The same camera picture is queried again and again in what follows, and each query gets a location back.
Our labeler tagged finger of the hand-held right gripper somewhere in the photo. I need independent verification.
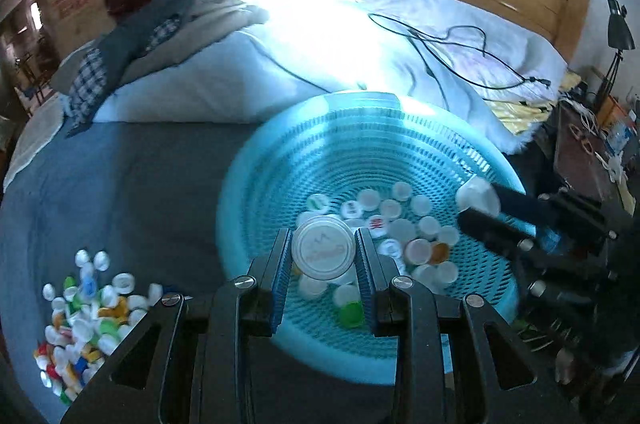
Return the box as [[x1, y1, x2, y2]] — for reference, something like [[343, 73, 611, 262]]
[[457, 209, 601, 305], [490, 183, 619, 245]]

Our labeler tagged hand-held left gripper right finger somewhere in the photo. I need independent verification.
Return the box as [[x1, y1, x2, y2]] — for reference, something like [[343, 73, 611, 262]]
[[354, 228, 583, 424]]

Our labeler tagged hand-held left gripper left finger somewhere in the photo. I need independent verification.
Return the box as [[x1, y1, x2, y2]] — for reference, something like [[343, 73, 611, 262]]
[[60, 228, 293, 424]]

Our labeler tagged plain white bottle cap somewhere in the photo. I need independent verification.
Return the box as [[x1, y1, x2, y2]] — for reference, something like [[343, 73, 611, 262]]
[[456, 178, 502, 217]]

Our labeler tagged large white printed lid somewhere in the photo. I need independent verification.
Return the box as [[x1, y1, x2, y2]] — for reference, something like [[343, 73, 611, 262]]
[[291, 214, 357, 283]]

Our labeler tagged layer of collected bottle caps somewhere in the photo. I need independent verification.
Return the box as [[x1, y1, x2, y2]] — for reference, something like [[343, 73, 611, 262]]
[[295, 181, 463, 330]]

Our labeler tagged teal plastic basket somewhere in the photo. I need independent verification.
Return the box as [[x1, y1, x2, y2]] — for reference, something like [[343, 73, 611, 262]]
[[216, 91, 526, 386]]

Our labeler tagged pile of mixed bottle caps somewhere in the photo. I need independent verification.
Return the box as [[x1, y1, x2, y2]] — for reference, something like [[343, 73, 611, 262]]
[[32, 249, 166, 407]]

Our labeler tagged dark wooden nightstand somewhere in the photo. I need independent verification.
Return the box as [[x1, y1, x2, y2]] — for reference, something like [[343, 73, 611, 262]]
[[552, 98, 640, 215]]

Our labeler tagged yellow cloth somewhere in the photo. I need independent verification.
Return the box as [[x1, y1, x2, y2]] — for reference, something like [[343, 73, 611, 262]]
[[487, 71, 584, 135]]

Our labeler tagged grey-blue bed blanket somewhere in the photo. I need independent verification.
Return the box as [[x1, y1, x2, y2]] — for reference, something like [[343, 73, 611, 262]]
[[0, 119, 521, 424]]

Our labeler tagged black desk lamp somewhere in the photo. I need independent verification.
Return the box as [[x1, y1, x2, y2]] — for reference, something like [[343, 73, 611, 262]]
[[595, 0, 637, 115]]

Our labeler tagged white duvet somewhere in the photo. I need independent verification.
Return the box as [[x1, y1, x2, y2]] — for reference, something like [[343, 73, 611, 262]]
[[92, 0, 569, 155]]

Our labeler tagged beige garment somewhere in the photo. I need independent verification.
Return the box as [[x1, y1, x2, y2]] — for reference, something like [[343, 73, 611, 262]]
[[120, 0, 271, 84]]

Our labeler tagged plaid shirt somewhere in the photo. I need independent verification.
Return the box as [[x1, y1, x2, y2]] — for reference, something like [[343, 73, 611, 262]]
[[65, 16, 181, 137]]

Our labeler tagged white quilted pad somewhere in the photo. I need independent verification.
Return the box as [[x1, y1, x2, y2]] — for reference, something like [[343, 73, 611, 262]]
[[2, 96, 69, 193]]

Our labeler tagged dark grey garment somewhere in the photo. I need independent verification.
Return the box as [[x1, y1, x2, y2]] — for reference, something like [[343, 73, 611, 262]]
[[97, 0, 197, 69]]

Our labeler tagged cardboard box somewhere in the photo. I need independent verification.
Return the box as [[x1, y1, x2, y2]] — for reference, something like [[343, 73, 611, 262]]
[[44, 0, 119, 59]]

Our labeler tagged black charging cable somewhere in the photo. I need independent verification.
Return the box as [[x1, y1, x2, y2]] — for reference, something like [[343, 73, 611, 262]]
[[367, 14, 552, 90]]

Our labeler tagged thin black cable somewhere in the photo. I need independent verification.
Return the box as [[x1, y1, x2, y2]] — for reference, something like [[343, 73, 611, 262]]
[[412, 34, 451, 102]]

